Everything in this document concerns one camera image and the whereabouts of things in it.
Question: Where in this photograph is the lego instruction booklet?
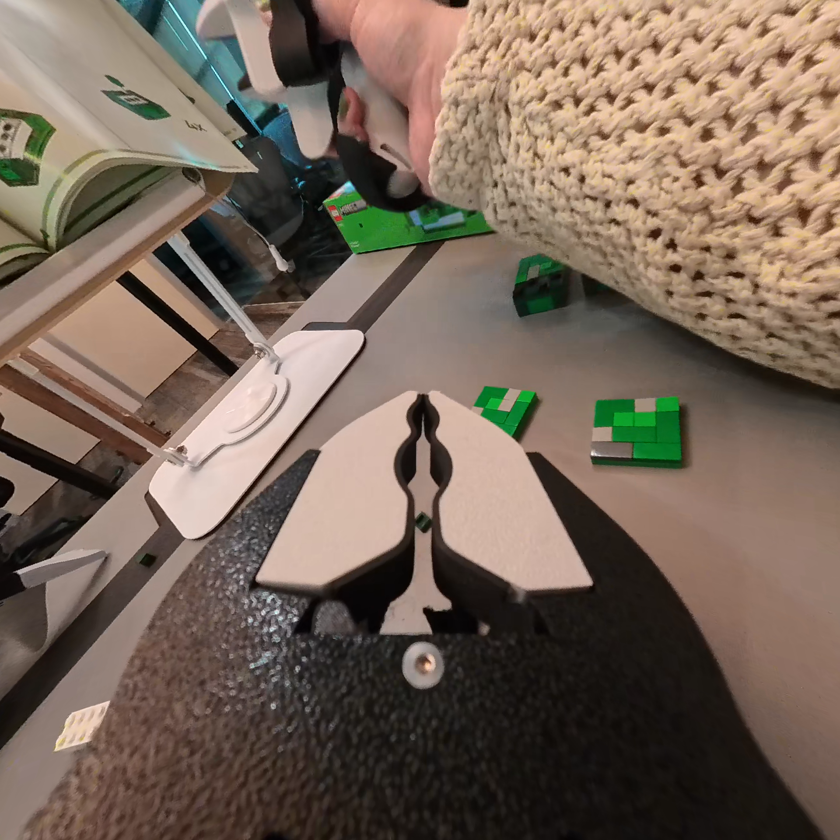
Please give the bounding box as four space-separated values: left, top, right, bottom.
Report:
0 0 259 287

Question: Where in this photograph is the pile of dark green pieces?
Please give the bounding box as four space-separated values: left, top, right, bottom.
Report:
139 513 431 567

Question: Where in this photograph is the group of black office chairs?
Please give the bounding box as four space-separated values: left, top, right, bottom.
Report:
226 108 342 263

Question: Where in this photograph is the green lego panel with studs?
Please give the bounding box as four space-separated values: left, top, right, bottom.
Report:
590 395 684 469

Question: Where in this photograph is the person's right hand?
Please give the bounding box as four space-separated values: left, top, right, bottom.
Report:
314 0 472 194

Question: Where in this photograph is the spare hand-held gripper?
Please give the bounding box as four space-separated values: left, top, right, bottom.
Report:
0 548 109 697

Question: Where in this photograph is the flat green lego panel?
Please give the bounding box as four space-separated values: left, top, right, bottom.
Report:
472 385 538 440

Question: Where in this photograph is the white book stand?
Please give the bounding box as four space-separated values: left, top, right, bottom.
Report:
0 167 366 541

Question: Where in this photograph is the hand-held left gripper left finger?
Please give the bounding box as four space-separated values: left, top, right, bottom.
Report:
254 390 428 634

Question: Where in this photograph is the green lego box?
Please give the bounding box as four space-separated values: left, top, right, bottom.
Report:
322 178 494 256

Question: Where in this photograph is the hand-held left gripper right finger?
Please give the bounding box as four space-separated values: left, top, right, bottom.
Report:
427 391 595 635

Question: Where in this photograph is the white lego brick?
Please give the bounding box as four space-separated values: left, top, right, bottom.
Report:
54 700 112 753

